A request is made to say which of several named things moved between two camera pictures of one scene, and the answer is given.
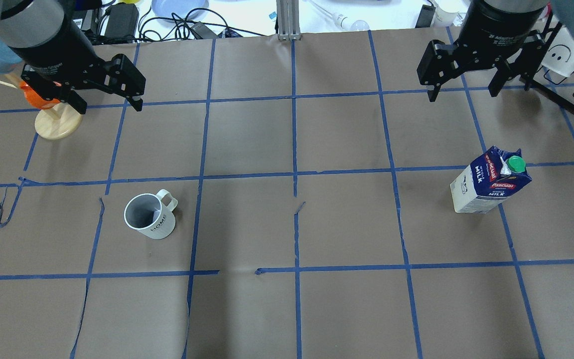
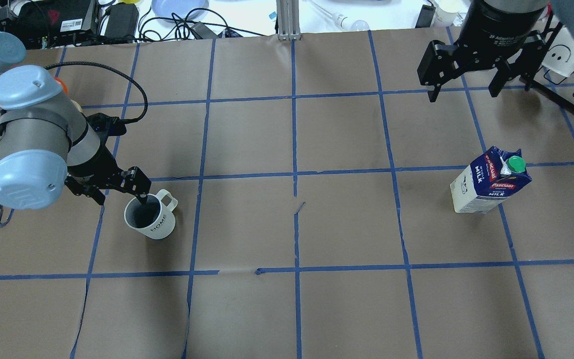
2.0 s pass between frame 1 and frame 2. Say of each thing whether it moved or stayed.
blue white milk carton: stayed
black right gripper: stayed
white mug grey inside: stayed
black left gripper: moved
